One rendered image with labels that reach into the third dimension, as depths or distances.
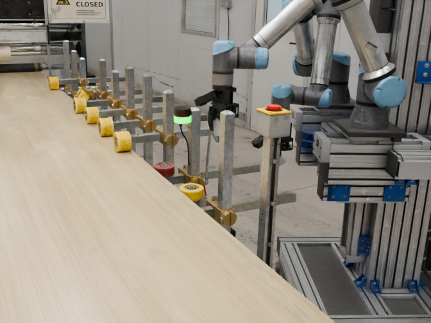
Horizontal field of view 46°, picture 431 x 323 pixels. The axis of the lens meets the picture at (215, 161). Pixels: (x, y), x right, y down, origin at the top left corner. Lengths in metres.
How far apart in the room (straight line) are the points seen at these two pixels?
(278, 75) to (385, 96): 3.80
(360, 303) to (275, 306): 1.39
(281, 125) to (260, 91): 4.52
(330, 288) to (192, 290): 1.47
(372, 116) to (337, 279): 0.93
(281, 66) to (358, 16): 3.79
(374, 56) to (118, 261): 1.11
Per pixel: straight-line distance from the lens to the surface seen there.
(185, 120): 1.82
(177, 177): 1.93
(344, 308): 2.42
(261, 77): 5.86
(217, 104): 1.82
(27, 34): 4.24
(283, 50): 5.56
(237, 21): 6.20
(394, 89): 1.89
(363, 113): 2.04
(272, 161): 1.41
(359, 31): 1.85
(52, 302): 1.14
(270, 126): 1.36
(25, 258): 1.32
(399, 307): 2.51
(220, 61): 1.79
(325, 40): 2.15
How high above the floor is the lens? 1.51
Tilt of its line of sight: 18 degrees down
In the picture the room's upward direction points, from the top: 2 degrees clockwise
